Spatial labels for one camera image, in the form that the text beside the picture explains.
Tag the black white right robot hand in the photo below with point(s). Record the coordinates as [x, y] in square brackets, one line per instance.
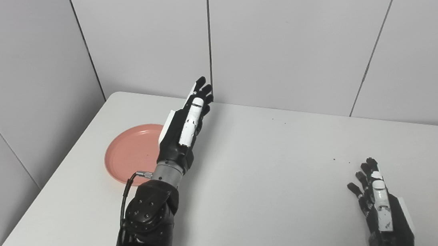
[399, 226]

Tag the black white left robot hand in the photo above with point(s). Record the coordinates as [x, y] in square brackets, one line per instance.
[172, 141]

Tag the pink round plate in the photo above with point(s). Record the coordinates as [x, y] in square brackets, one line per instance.
[133, 155]

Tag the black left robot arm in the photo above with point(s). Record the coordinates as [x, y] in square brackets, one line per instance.
[148, 222]

